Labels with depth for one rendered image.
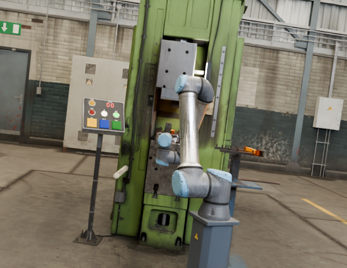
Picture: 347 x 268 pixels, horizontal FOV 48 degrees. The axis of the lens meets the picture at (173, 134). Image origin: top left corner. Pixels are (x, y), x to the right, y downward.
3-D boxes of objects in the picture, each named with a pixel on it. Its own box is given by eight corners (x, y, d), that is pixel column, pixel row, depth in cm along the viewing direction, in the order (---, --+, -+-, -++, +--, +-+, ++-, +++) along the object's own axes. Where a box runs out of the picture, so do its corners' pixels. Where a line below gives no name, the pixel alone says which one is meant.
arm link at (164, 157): (173, 167, 268) (175, 149, 267) (157, 166, 263) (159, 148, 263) (168, 164, 276) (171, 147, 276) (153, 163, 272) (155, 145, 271)
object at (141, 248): (186, 261, 313) (186, 260, 313) (115, 251, 316) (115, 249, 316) (187, 244, 352) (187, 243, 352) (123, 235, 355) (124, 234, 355)
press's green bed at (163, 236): (181, 252, 332) (188, 198, 329) (138, 246, 333) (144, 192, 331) (183, 232, 387) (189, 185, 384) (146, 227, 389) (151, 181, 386)
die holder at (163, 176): (188, 198, 329) (195, 145, 326) (143, 192, 330) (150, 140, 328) (189, 185, 384) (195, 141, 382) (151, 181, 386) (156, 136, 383)
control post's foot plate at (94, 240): (97, 246, 322) (98, 235, 321) (71, 242, 323) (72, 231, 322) (103, 237, 344) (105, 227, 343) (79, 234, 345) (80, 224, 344)
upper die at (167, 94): (183, 101, 330) (184, 90, 330) (160, 98, 331) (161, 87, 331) (184, 102, 372) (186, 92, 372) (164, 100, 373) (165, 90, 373)
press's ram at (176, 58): (200, 92, 329) (207, 44, 327) (155, 86, 331) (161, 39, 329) (200, 94, 371) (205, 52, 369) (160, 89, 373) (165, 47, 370)
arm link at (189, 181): (209, 197, 216) (205, 73, 237) (180, 195, 209) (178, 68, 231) (198, 200, 229) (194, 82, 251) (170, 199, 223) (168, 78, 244)
